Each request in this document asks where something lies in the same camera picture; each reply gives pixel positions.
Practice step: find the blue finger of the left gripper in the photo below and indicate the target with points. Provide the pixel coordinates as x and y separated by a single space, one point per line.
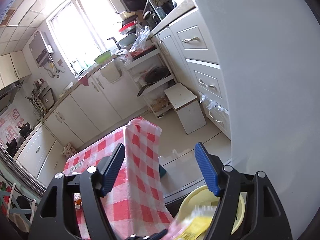
155 236

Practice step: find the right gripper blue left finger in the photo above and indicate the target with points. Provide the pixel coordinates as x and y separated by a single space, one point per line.
109 169

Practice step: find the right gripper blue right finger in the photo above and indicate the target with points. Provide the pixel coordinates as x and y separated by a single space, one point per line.
210 166

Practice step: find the white red snack wrapper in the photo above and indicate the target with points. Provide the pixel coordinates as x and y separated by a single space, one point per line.
176 225

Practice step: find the yellow plastic package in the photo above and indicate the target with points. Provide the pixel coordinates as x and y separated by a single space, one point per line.
194 227

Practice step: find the yellow plastic trash bin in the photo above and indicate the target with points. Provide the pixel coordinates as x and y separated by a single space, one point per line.
205 203

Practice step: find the white lower kitchen cabinets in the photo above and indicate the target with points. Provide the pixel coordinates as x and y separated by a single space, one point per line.
83 116

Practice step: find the white kitchen trolley rack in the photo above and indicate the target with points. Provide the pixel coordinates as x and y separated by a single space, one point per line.
154 96

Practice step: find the red white checkered tablecloth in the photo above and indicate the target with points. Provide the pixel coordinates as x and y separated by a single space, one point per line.
136 203

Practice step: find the floral small waste basket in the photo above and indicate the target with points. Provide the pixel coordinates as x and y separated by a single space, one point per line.
68 150

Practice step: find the small white step stool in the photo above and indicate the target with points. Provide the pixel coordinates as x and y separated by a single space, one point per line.
186 105

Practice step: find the black cooking pot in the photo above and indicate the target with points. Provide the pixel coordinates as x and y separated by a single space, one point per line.
25 130

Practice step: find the black frying pan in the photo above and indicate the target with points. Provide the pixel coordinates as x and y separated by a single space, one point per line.
153 76

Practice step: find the green plastic basin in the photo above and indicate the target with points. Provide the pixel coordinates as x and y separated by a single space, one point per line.
103 57

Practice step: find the white drawer cabinet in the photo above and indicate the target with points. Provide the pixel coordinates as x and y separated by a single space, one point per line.
192 56

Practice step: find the black microwave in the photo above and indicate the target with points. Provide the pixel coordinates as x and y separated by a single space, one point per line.
133 5

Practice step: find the grey wall water heater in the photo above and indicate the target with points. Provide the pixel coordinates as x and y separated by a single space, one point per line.
40 48

